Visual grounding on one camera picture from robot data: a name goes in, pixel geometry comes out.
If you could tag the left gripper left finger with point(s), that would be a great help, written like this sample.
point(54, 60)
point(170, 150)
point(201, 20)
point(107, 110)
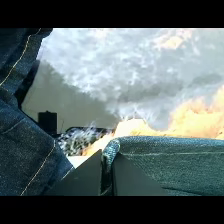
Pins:
point(85, 178)

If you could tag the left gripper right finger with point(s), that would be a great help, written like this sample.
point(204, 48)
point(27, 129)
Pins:
point(131, 181)

